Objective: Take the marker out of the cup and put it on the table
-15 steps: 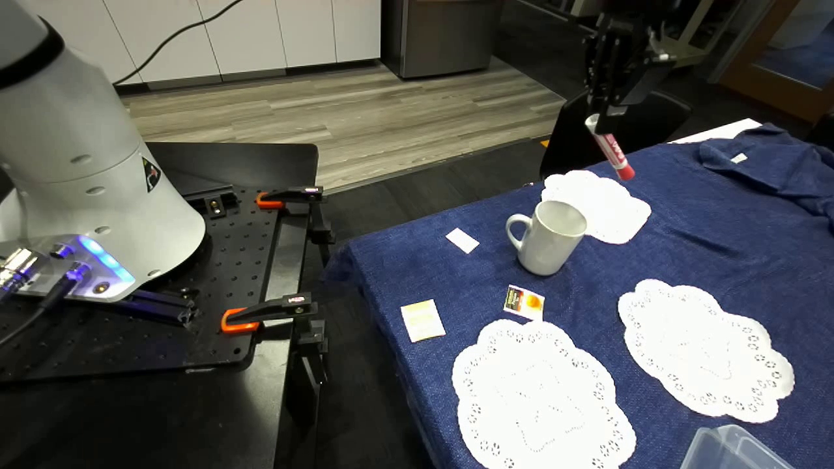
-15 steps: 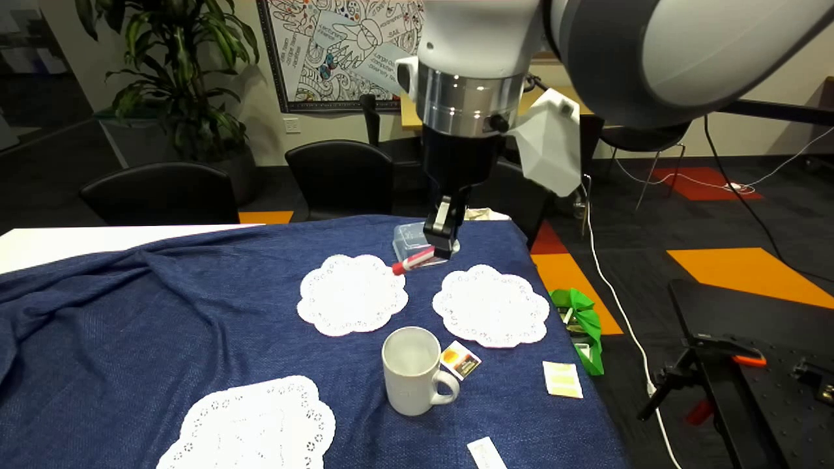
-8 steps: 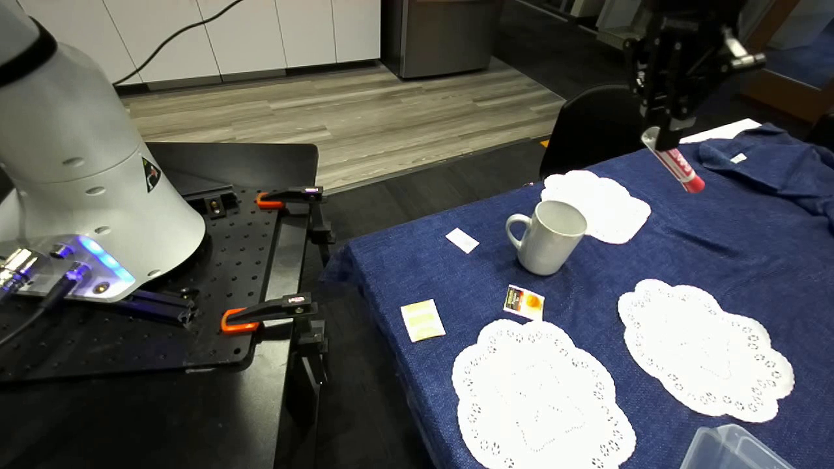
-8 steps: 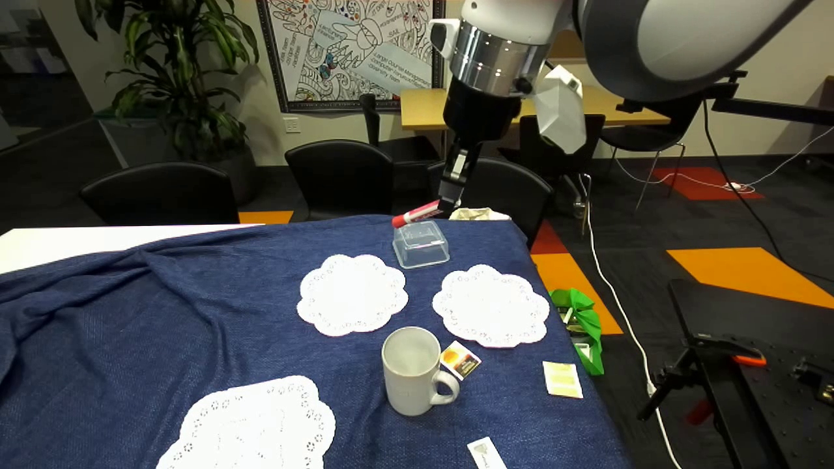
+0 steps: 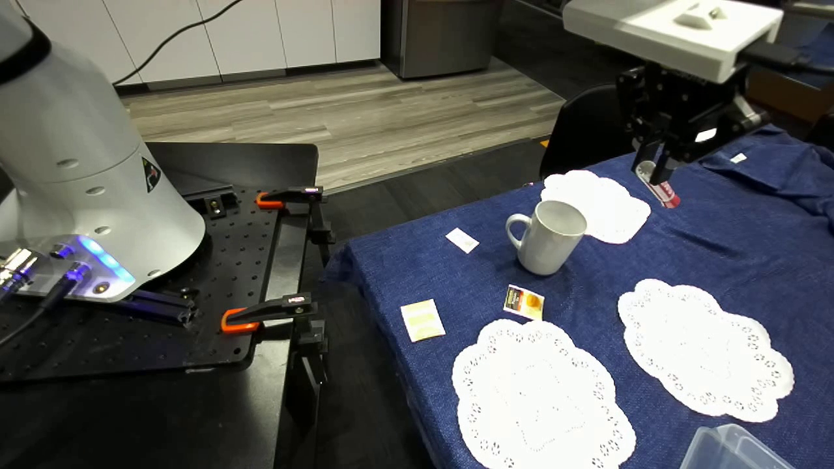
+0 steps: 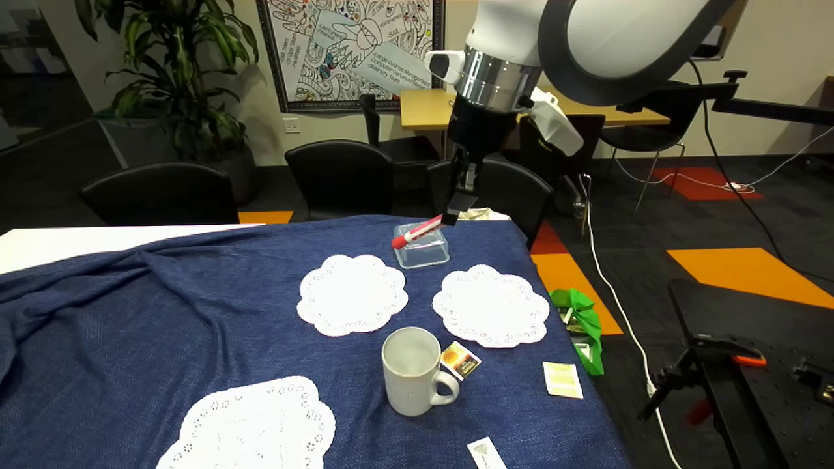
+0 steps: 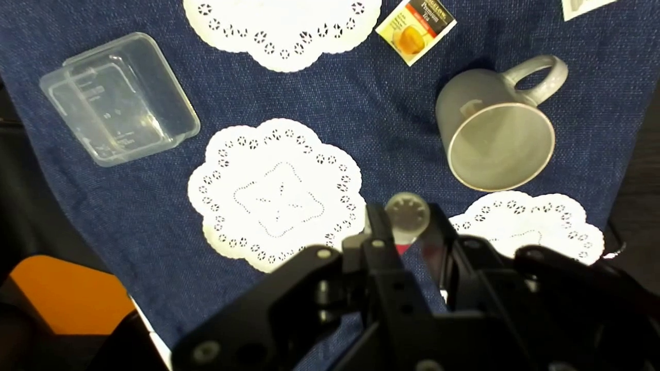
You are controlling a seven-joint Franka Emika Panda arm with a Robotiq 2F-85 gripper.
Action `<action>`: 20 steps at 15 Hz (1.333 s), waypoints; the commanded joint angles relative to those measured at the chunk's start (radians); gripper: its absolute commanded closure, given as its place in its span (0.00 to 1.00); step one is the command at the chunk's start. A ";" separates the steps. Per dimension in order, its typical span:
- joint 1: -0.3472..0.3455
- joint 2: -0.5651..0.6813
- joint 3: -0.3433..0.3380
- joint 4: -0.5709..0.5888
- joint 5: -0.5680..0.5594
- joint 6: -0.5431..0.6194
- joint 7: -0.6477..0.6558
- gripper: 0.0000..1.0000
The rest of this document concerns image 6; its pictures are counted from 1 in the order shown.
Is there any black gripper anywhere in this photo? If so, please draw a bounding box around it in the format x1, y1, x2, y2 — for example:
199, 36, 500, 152
439, 90, 521, 230

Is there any white marker with red cap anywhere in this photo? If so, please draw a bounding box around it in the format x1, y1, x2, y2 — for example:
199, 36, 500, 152
387, 213, 447, 252

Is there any white item at table edge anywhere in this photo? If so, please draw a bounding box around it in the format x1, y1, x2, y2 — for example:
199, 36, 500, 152
452, 205, 513, 225

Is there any black office chair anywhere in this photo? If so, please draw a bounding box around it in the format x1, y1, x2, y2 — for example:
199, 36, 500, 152
424, 155, 555, 248
280, 139, 397, 222
77, 158, 242, 226
510, 111, 607, 189

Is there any clear plastic container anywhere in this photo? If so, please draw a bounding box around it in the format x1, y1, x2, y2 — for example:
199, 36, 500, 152
390, 218, 452, 271

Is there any light wooden desk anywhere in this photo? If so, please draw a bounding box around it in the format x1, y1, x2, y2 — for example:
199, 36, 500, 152
396, 84, 672, 158

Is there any white paper doily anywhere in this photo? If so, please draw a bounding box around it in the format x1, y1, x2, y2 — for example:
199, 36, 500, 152
152, 373, 339, 469
293, 252, 412, 342
430, 264, 551, 352

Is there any white flange side module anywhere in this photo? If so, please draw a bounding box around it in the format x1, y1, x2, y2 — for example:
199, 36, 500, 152
421, 47, 467, 85

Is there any orange tea bag packet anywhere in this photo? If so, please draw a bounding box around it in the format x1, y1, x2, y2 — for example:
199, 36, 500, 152
437, 338, 485, 380

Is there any framed whiteboard with drawings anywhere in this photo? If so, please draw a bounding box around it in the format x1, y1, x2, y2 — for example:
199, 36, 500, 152
255, 0, 447, 115

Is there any green plastic bag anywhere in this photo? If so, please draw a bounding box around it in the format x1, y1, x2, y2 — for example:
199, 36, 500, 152
546, 287, 607, 380

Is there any white ceramic mug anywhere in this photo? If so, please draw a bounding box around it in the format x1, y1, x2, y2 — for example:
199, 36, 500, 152
378, 322, 463, 419

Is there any white printed sugar sachet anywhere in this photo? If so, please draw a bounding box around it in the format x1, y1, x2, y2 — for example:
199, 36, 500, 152
463, 434, 507, 469

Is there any green potted plant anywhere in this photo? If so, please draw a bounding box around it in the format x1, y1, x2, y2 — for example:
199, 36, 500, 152
72, 0, 263, 165

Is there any blue denim table cloth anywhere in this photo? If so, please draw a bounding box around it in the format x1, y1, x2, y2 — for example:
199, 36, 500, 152
0, 213, 632, 469

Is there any black stand board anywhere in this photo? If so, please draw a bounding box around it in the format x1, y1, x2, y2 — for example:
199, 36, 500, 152
667, 278, 834, 469

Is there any small black device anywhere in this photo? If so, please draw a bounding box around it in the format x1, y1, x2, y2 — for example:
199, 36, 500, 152
790, 357, 834, 407

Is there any white floor cable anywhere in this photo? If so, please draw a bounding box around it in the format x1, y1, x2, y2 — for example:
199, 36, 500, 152
568, 170, 687, 469

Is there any black stereo camera bar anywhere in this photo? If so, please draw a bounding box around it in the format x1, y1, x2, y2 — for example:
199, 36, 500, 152
687, 21, 728, 63

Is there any black clamp with orange handle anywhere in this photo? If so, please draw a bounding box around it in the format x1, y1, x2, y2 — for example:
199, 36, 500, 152
639, 331, 770, 428

